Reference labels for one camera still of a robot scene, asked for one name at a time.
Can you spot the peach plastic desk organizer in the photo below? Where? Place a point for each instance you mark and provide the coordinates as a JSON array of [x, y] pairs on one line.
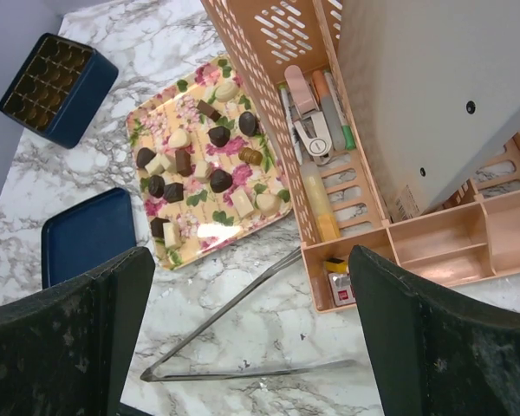
[[473, 235]]

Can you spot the green marker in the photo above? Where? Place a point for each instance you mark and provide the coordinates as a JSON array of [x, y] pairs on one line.
[[345, 127]]

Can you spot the blue box lid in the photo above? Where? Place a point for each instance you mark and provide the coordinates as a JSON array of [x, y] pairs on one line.
[[86, 235]]

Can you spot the white pen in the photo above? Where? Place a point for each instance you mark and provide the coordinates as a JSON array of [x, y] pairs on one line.
[[292, 130]]

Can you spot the dark leaf oval chocolate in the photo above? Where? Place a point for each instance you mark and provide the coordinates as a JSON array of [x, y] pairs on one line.
[[156, 185]]

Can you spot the dark cube chocolate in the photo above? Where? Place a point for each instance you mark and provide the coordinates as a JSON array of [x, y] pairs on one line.
[[157, 227]]

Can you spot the white heart chocolate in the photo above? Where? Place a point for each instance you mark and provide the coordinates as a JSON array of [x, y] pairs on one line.
[[179, 138]]

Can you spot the white round chocolate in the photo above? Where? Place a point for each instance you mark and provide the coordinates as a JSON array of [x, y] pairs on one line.
[[226, 91]]

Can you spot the white block chocolate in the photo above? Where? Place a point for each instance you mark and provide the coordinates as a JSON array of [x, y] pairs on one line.
[[171, 235]]

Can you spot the red staples box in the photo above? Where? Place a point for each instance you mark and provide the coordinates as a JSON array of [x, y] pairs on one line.
[[342, 289]]

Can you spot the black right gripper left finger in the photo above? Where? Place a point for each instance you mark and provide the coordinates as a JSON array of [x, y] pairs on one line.
[[66, 350]]

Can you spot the white square chocolate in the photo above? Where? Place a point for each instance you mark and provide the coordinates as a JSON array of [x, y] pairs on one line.
[[160, 163]]

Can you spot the dark heart chocolate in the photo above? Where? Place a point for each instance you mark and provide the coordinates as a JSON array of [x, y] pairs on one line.
[[219, 136], [220, 181]]

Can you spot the dark round chocolate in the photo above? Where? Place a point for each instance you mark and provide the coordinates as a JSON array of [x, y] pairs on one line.
[[144, 156]]

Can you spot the floral serving tray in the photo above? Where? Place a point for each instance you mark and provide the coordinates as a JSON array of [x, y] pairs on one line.
[[208, 221]]

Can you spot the orange marker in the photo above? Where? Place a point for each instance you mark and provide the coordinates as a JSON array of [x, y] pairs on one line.
[[320, 85]]

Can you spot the blue chocolate box with insert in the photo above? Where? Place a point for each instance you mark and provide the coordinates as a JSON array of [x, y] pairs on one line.
[[59, 88]]

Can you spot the white oval chocolate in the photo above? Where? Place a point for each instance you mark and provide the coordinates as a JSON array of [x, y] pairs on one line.
[[268, 204]]

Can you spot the milk brown bar chocolate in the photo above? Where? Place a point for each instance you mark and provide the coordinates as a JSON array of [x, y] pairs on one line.
[[183, 162]]

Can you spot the glue stick with yellow cap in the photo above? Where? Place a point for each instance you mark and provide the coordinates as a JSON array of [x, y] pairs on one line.
[[319, 203]]

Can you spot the pink handled scissors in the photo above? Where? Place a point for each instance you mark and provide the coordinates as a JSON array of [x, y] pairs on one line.
[[311, 125]]

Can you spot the white rectangular chocolate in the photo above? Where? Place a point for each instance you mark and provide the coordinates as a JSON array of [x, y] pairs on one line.
[[242, 203]]

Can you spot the dark square ridged chocolate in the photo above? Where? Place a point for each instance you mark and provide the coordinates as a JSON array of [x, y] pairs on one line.
[[173, 192]]

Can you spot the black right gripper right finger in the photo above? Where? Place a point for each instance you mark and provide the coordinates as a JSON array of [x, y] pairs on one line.
[[433, 350]]

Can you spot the grey board in organizer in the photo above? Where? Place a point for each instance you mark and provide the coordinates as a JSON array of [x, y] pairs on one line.
[[435, 91]]

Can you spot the brown rectangular chocolate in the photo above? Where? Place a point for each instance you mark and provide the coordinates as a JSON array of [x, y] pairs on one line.
[[208, 110]]

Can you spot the white cube chocolate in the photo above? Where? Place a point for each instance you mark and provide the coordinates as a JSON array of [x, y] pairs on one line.
[[202, 171]]

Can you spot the gold barrel chocolate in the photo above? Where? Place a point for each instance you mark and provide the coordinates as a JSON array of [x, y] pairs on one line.
[[250, 156]]

